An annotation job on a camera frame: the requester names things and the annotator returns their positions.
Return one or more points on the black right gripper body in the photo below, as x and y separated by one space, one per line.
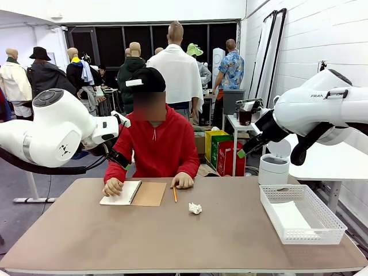
271 126

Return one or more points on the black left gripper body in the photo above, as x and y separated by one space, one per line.
100 150

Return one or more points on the spiral notebook brown cover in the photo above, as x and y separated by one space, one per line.
149 194

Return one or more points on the yellow pencil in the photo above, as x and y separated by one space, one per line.
174 195

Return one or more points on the white paper ball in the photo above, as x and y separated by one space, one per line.
195 208

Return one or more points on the person's right forearm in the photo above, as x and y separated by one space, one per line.
110 172

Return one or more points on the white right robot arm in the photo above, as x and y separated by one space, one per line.
310 115

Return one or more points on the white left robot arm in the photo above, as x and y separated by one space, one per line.
57 126

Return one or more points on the person's right hand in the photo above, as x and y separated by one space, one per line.
113 187

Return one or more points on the person's left hand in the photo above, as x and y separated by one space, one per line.
184 181

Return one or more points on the glass jar dark liquid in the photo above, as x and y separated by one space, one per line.
245 118

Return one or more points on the red paper bag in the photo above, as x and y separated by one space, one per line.
227 161

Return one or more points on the small white side table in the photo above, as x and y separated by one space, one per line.
233 123

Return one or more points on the white round trash bin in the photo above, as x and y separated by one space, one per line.
273 172

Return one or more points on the green paper bag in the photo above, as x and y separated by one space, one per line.
215 155

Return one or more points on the person in red hoodie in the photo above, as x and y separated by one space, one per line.
161 149

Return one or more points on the grey cabinet box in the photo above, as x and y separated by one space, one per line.
233 100

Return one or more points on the brown cardboard box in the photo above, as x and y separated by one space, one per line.
200 143

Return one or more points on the grey-green cloth bundle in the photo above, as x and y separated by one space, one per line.
201 130

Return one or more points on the background work table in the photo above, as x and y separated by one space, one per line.
110 97

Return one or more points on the mannequin in floral shirt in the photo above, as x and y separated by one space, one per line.
231 72

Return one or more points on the black framed white panel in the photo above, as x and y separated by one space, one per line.
277 57
263 57

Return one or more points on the background person in black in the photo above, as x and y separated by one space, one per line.
102 74

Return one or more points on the mannequin in dark puffer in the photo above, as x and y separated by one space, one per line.
126 77

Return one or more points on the mannequin with yellow collar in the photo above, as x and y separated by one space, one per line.
76 74

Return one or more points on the black tripod stand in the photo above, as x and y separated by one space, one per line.
322 65

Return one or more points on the white tower fan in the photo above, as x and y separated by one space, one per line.
218 61

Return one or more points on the black baseball cap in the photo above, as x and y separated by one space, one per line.
151 79

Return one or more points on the mannequin with black hat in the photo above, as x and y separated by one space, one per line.
49 74

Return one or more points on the bare mannequin head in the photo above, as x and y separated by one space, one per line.
159 51
127 52

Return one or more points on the mannequin with green hat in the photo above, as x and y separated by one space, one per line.
195 49

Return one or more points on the mannequin in white cape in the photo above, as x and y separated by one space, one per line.
178 66

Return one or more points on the white plastic mesh basket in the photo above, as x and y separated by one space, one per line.
313 238

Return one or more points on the mannequin in cream jacket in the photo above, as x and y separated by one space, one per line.
15 77

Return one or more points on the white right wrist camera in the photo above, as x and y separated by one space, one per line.
251 106

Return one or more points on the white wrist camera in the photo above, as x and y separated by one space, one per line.
251 106
122 119

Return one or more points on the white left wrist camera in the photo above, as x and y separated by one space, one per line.
122 119

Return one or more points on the dark window wall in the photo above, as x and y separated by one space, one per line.
110 46

